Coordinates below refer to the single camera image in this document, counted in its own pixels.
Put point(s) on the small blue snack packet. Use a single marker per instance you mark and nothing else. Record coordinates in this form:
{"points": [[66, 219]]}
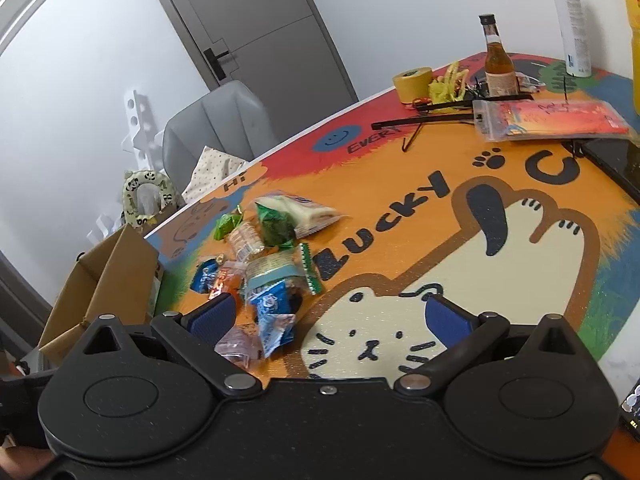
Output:
{"points": [[205, 275]]}

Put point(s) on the yellow tape roll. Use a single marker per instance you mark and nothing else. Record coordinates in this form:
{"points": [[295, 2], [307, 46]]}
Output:
{"points": [[412, 85]]}

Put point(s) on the taped cardboard box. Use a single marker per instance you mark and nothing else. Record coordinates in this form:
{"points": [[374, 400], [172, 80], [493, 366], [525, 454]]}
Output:
{"points": [[162, 212]]}

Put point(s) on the person's left hand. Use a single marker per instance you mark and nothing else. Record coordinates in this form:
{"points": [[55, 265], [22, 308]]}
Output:
{"points": [[20, 462]]}

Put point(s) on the short black strip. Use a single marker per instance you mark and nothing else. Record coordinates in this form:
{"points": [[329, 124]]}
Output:
{"points": [[475, 100]]}

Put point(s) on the thin black rod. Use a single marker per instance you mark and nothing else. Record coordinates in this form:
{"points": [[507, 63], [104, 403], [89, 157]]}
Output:
{"points": [[414, 136]]}

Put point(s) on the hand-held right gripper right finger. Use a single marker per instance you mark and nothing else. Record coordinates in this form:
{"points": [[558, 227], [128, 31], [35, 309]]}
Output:
{"points": [[445, 319]]}

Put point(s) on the white perforated rack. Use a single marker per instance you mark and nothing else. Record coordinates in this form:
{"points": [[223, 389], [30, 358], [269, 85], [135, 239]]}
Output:
{"points": [[142, 125]]}

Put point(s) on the clear zip bag red contents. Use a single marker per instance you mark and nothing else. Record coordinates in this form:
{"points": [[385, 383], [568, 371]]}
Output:
{"points": [[550, 117]]}

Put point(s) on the large blue snack packet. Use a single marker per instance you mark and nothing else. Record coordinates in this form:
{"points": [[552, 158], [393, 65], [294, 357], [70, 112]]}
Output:
{"points": [[272, 320]]}

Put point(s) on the orange snack packet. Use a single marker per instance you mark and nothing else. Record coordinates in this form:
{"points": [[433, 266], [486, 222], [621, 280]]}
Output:
{"points": [[227, 282]]}

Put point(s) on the black tablet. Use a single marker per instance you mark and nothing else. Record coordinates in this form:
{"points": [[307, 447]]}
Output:
{"points": [[612, 160]]}

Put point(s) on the grey chair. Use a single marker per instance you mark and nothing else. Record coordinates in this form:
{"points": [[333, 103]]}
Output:
{"points": [[220, 120]]}

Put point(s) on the grey door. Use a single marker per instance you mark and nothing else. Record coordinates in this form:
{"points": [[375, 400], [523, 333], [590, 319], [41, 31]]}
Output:
{"points": [[260, 15]]}

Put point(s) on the clear packet with blue band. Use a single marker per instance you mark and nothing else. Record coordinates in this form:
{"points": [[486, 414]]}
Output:
{"points": [[272, 270]]}

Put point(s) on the brown glass bottle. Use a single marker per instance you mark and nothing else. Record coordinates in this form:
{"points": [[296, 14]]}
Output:
{"points": [[498, 67]]}

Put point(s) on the yellow plastic bottle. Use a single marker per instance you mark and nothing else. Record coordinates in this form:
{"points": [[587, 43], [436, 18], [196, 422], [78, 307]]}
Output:
{"points": [[631, 15]]}

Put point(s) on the dotted cream cushion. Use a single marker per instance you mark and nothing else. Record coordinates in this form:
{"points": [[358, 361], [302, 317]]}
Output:
{"points": [[215, 172]]}

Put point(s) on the clear cracker packet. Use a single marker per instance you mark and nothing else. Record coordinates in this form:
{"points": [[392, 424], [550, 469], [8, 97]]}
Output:
{"points": [[246, 242]]}

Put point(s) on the dark green snack packet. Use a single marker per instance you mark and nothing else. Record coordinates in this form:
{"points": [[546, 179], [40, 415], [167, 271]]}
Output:
{"points": [[274, 225]]}

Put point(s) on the white spray bottle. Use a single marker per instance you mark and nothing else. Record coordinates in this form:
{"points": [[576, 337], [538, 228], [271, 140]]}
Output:
{"points": [[570, 20]]}

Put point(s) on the bright green snack packet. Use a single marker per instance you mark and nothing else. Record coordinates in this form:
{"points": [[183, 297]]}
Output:
{"points": [[227, 225]]}

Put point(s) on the white bread packet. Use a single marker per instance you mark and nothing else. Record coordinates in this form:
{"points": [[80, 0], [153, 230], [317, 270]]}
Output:
{"points": [[305, 212]]}

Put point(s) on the colourful cat printed table mat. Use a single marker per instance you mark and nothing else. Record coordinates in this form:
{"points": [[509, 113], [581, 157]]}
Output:
{"points": [[500, 240]]}

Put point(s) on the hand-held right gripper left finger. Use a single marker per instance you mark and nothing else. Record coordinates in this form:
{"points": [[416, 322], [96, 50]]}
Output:
{"points": [[215, 316]]}

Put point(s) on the panda print neck pillow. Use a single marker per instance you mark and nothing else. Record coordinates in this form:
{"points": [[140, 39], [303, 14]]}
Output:
{"points": [[134, 195]]}

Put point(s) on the yellow green crumpled wrappers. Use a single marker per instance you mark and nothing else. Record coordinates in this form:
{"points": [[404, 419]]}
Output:
{"points": [[447, 85]]}

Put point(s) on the pink clear snack packet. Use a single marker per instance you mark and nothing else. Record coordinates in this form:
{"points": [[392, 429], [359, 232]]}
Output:
{"points": [[240, 347]]}

